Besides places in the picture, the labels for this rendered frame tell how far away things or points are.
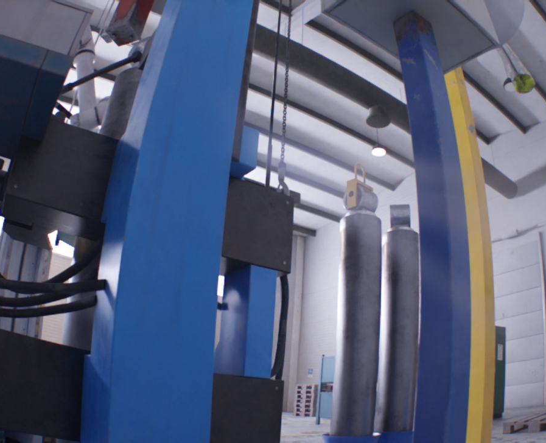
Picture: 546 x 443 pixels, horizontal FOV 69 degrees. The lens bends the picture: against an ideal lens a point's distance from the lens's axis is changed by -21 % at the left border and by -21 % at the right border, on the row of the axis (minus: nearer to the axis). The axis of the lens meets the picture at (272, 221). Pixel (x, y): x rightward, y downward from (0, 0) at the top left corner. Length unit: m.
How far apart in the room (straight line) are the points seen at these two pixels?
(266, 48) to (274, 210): 6.29
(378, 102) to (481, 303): 5.87
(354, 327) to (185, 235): 1.52
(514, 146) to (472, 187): 9.96
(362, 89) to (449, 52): 7.42
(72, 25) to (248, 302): 0.73
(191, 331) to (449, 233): 0.43
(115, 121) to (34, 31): 0.61
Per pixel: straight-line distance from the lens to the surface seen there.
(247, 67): 1.26
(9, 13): 0.89
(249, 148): 1.15
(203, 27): 1.04
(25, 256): 2.30
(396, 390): 2.43
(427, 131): 0.69
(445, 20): 0.87
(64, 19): 0.89
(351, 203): 2.46
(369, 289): 2.28
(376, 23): 0.87
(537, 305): 11.86
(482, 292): 3.29
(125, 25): 1.81
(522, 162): 13.13
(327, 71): 7.92
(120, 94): 1.44
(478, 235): 3.41
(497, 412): 8.73
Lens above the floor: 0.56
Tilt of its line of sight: 21 degrees up
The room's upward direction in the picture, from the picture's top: 4 degrees clockwise
